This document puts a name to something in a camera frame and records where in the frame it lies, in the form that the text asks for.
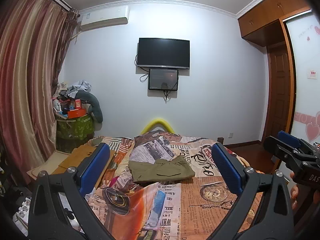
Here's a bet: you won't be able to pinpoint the wall mounted black television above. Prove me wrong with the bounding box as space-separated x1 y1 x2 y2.
137 38 190 69

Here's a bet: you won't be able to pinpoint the olive green pants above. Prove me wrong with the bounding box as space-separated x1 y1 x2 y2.
129 155 195 183

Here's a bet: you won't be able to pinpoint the yellow bed headboard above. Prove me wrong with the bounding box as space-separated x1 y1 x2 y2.
141 118 175 134

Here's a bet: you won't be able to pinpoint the orange box on bin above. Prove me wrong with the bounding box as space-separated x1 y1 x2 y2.
67 99 86 119

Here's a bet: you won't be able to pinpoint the green patterned storage bin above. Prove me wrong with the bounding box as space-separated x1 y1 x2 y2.
56 114 95 153

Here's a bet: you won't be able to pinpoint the newspaper print bed sheet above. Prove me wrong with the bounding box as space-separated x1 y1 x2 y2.
86 130 237 239

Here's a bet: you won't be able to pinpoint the pink garment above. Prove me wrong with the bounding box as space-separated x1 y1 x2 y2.
108 176 119 187

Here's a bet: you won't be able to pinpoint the white wardrobe sliding door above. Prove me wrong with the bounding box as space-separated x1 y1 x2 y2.
285 11 319 145

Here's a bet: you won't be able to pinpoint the brown wooden door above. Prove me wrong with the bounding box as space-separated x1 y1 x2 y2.
263 42 290 139

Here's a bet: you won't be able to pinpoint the white air conditioner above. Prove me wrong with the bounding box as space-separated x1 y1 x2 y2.
80 5 130 31

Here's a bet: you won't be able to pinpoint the person's right hand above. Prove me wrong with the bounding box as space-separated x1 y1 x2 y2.
290 184 299 210

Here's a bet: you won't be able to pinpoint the striped red beige curtain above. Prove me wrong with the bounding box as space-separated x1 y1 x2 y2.
1 0 78 184

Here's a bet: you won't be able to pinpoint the cardboard box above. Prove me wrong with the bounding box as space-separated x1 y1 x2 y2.
52 145 116 189

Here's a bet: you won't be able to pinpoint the small wall monitor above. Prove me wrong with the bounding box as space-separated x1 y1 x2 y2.
148 68 179 91

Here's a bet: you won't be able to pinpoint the grey green pillow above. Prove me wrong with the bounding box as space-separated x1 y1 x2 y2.
75 90 103 124

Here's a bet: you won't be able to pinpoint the wooden overhead cabinet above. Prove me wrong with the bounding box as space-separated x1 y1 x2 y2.
238 0 310 47

